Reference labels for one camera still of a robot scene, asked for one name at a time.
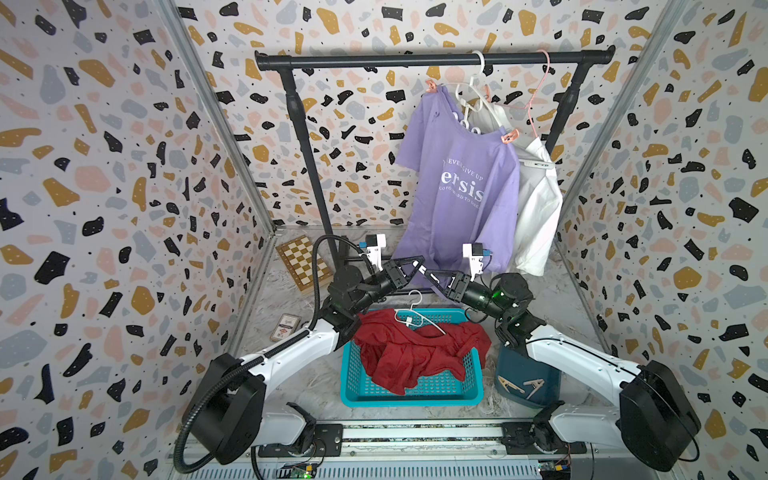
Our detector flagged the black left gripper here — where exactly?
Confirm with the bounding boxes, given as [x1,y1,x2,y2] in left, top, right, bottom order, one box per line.
[348,258,424,320]

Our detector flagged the purple garment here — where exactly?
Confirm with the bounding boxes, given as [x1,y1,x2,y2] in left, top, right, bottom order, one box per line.
[394,85,520,273]

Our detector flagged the red garment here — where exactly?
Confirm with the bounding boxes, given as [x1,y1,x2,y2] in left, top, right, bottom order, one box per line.
[354,309,491,395]

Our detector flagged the white printed t-shirt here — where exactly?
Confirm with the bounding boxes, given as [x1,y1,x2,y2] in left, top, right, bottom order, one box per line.
[493,105,563,276]

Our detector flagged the white plastic hangers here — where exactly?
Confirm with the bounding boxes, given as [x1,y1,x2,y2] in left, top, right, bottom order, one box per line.
[454,50,504,135]

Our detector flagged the pink wire hanger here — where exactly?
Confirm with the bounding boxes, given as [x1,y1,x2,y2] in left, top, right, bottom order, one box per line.
[523,50,553,140]

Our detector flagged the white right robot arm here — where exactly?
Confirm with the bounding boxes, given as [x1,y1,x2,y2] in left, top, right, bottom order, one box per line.
[419,268,701,472]

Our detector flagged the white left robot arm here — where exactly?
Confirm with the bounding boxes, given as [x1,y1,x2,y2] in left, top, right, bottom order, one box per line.
[173,256,424,474]

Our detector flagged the wooden chessboard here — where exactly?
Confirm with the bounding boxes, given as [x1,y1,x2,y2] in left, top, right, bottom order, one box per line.
[276,235,314,293]

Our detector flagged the dark teal clothespin bin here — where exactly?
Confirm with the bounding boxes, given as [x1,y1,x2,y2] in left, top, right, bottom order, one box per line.
[494,346,561,409]

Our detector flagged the teal laundry basket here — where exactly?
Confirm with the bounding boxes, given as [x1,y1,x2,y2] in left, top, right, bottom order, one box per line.
[340,308,485,408]

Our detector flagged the small card box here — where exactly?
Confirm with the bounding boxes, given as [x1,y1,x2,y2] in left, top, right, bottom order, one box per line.
[270,313,301,342]

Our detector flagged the aluminium corner profile left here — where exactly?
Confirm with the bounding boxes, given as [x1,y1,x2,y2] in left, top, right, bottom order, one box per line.
[152,0,277,232]

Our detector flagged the aluminium corner profile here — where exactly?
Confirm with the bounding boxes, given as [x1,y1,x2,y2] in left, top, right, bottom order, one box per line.
[548,0,691,232]
[152,0,277,232]

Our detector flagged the dark grey clothes rack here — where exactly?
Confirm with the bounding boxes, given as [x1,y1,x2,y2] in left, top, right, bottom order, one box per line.
[253,45,617,289]

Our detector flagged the aluminium corner profile right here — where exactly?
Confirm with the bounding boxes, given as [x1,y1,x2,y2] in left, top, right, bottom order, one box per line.
[548,0,691,232]

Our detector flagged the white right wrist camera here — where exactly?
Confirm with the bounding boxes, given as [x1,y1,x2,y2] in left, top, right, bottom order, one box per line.
[462,242,491,281]

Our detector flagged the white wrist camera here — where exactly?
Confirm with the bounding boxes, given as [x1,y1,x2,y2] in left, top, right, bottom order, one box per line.
[361,233,387,272]
[462,242,491,281]

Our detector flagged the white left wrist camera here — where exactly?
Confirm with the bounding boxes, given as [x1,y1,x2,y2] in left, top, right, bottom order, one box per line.
[361,233,387,272]

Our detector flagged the black corrugated cable conduit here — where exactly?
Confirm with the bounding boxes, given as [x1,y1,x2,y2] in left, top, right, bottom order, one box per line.
[173,235,376,475]

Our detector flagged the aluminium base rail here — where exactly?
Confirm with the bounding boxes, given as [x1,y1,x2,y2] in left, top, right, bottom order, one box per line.
[191,419,660,479]

